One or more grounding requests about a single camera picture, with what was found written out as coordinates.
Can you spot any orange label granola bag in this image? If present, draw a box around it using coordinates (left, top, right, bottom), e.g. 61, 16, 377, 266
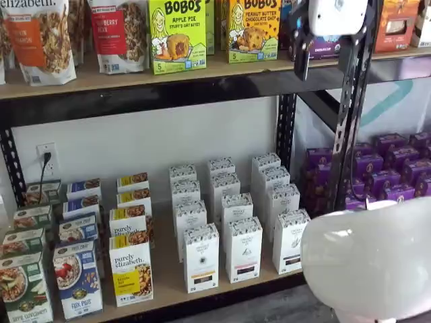
0, 0, 77, 87

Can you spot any white yellow Purely Elizabeth box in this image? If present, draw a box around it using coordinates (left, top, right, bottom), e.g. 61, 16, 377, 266
116, 172, 150, 192
108, 230, 156, 308
108, 204, 154, 238
116, 188, 152, 209

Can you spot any orange snack box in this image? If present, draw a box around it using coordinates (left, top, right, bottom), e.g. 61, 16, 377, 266
374, 0, 422, 54

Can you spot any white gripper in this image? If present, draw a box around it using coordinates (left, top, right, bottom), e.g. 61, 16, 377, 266
292, 0, 368, 81

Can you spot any black plug with cable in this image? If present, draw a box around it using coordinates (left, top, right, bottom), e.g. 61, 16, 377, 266
38, 151, 53, 205

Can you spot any white floral box yellow strip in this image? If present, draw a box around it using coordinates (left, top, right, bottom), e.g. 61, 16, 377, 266
173, 200, 208, 263
168, 164, 198, 184
183, 223, 220, 294
170, 180, 202, 206

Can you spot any yellow Bobo's peanut butter box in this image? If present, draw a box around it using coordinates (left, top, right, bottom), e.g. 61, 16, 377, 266
228, 0, 282, 64

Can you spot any dark purple snack box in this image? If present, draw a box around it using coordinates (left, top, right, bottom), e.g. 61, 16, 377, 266
279, 0, 341, 61

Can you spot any green Bobo's apple pie box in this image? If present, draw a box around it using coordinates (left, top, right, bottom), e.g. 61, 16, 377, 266
205, 0, 216, 57
147, 0, 207, 75

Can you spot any black metal shelf frame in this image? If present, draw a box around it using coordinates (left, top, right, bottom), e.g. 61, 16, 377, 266
0, 0, 431, 323

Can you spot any red label granola bag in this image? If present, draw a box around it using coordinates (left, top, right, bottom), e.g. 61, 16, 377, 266
89, 0, 151, 75

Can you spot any white floral box pink strip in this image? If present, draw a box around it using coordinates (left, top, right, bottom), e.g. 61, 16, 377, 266
211, 172, 242, 221
220, 192, 254, 253
207, 157, 236, 178
224, 217, 263, 284

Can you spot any white snack box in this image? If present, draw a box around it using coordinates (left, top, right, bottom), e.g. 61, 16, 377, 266
410, 0, 431, 48

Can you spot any white wall outlet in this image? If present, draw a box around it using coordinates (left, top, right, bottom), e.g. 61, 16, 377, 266
36, 143, 58, 176

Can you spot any white floral box green strip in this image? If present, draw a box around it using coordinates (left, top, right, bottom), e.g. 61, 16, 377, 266
271, 209, 311, 275
251, 153, 282, 189
265, 183, 301, 242
259, 166, 291, 203

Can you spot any clear granola bag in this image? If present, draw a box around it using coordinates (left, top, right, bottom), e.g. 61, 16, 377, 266
67, 0, 94, 67
0, 16, 16, 85

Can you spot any wooden shelf board with bags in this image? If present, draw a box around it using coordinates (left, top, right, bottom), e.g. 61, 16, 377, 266
0, 45, 431, 100

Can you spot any blue flax plus oatmeal box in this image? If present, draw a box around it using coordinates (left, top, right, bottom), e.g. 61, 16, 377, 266
65, 177, 102, 199
53, 240, 104, 320
62, 194, 102, 219
59, 212, 99, 243

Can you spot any green apple cinnamon oatmeal box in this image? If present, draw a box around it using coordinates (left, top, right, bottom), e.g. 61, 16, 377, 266
25, 180, 63, 207
13, 204, 54, 231
1, 227, 46, 258
0, 252, 55, 323

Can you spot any wooden shelf board with boxes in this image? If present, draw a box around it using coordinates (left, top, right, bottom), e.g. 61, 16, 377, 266
50, 181, 307, 323

